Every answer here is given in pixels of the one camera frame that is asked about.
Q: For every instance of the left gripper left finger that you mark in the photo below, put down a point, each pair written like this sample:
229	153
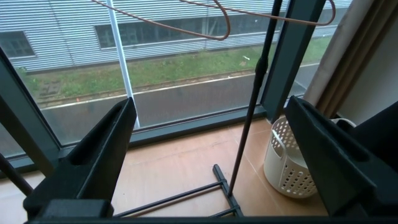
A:
96	165

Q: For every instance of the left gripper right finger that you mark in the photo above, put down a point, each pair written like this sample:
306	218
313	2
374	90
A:
339	174

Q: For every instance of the white laundry basket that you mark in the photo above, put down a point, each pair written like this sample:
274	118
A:
272	169

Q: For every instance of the black clothes rack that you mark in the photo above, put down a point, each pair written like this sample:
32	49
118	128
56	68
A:
260	68

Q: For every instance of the beige curtain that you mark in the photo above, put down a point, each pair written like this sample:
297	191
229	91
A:
348	62

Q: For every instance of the window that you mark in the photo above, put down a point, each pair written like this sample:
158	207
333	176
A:
292	62

